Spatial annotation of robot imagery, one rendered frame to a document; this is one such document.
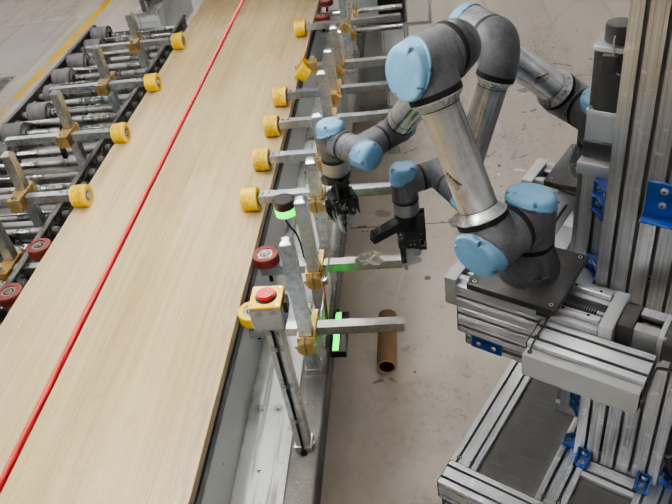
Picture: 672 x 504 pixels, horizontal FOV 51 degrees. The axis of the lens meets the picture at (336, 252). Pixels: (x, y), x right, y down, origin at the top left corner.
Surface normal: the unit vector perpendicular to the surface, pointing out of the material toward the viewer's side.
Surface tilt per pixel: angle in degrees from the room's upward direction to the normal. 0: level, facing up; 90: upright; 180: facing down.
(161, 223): 0
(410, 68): 84
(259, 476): 0
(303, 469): 0
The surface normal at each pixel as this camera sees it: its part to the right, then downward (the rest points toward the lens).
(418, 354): -0.13, -0.78
